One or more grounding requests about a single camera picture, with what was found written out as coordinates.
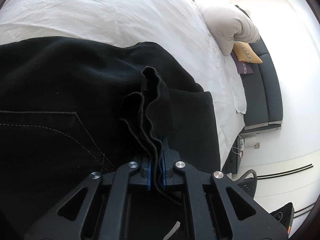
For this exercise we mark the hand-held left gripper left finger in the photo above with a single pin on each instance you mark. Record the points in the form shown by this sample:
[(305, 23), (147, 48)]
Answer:
[(149, 177)]

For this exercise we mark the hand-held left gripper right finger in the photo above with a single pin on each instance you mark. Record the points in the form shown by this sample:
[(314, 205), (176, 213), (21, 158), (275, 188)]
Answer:
[(165, 177)]

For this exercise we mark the black denim pants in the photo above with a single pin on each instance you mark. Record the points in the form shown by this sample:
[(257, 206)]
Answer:
[(75, 100)]

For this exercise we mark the dark nightstand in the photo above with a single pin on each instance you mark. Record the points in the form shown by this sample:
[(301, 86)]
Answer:
[(233, 157)]

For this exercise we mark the black mesh office chair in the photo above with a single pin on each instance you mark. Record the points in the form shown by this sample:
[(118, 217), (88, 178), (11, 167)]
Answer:
[(247, 185)]

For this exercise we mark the white pillowcase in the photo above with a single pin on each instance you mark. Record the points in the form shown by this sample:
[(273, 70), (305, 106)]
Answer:
[(238, 97)]

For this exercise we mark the purple pillow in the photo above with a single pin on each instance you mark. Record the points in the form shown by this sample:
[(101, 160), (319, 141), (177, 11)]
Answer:
[(243, 67)]

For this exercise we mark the grey padded headboard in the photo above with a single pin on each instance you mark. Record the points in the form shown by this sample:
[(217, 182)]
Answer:
[(267, 87)]

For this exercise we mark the yellow patterned pillow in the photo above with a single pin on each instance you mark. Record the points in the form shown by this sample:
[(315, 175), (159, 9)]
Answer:
[(247, 52)]

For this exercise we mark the bed with white sheet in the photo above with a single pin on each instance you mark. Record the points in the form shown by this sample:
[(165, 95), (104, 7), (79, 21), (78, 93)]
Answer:
[(112, 12)]

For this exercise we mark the rolled beige duvet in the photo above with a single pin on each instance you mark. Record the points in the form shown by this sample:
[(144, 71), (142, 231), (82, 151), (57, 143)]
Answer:
[(225, 17)]

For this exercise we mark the beige wall socket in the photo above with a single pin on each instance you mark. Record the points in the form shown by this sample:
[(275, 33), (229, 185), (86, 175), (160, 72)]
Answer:
[(256, 145)]

